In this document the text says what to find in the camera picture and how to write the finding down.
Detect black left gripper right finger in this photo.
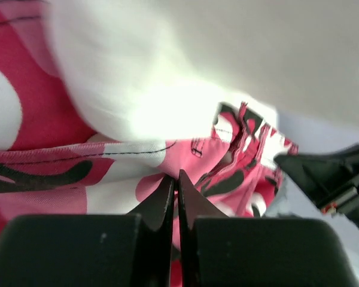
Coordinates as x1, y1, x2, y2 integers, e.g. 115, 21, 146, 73
178, 171, 358, 286

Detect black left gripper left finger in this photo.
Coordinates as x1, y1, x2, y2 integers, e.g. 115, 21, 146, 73
0, 176, 175, 286

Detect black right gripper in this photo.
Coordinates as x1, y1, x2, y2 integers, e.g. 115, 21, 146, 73
275, 144, 359, 229

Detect pink camouflage trousers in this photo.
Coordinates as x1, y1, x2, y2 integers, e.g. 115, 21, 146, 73
0, 0, 300, 264

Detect white printed t-shirt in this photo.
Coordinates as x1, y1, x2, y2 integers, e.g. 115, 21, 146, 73
44, 0, 359, 144

